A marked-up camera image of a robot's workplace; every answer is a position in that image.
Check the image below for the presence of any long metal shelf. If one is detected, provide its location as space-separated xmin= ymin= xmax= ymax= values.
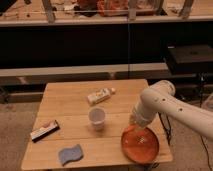
xmin=0 ymin=0 xmax=213 ymax=85

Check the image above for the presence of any black box on shelf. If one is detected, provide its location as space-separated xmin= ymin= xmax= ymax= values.
xmin=165 ymin=45 xmax=213 ymax=74

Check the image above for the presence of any wooden table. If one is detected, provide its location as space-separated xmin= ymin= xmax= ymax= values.
xmin=20 ymin=78 xmax=174 ymax=171

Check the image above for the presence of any black cable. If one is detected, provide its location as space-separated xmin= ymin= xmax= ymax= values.
xmin=158 ymin=112 xmax=173 ymax=146

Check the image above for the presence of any blue sponge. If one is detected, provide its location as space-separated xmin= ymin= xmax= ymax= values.
xmin=58 ymin=144 xmax=84 ymax=166

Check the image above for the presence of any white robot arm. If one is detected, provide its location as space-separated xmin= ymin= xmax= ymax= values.
xmin=132 ymin=80 xmax=213 ymax=140

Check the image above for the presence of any translucent plastic cup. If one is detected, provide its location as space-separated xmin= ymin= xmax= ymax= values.
xmin=88 ymin=107 xmax=106 ymax=131

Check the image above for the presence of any white tube bottle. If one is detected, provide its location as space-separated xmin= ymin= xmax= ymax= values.
xmin=87 ymin=88 xmax=116 ymax=105

